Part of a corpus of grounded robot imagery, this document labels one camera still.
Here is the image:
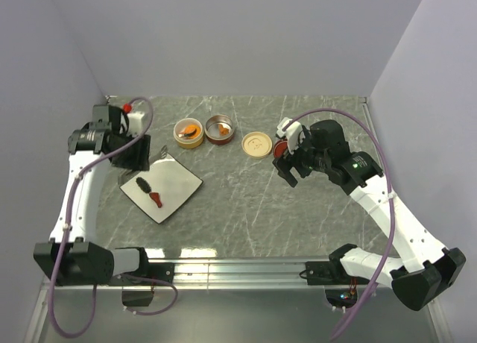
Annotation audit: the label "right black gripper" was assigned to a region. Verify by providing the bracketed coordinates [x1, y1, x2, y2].
[273, 128, 330, 187]

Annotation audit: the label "metal tongs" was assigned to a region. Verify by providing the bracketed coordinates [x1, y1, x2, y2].
[117, 145, 168, 186]

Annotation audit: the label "salmon slice food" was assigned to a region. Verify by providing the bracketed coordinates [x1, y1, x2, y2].
[177, 129, 198, 140]

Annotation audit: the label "orange egg yolk food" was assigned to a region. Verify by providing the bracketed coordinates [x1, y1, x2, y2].
[184, 124, 200, 135]

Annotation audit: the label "orange fried food piece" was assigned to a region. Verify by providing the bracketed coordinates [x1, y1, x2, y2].
[218, 123, 230, 136]

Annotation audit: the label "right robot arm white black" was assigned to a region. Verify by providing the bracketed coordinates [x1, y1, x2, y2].
[273, 118, 466, 311]

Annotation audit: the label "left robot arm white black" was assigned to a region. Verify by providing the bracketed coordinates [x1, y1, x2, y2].
[34, 104, 153, 286]

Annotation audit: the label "yellow lunch container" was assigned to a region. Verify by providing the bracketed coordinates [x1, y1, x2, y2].
[173, 118, 204, 149]

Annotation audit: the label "red steel lunch container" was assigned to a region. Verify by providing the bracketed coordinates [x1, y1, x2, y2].
[204, 114, 235, 145]

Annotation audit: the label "red round lid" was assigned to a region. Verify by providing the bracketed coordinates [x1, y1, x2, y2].
[273, 139, 288, 158]

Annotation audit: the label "dark seaweed roll food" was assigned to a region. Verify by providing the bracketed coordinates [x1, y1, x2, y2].
[136, 177, 151, 195]

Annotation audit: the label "cream round lid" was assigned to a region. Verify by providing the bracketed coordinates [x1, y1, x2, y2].
[241, 131, 273, 159]

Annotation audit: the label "red sausage food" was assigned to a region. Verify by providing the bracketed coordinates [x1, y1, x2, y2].
[148, 192, 162, 208]

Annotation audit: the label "white square plate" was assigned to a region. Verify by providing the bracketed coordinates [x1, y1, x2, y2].
[119, 153, 203, 224]

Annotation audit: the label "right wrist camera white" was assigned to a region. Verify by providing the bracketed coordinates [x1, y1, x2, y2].
[276, 117, 302, 154]

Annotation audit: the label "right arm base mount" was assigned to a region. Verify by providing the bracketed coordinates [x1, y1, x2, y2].
[299, 260, 369, 286]

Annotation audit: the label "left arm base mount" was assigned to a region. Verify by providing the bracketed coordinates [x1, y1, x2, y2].
[107, 262, 175, 286]

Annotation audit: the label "aluminium rail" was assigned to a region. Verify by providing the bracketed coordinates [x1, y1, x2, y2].
[40, 258, 388, 292]

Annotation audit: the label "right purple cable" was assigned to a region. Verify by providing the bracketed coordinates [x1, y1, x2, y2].
[281, 107, 397, 342]

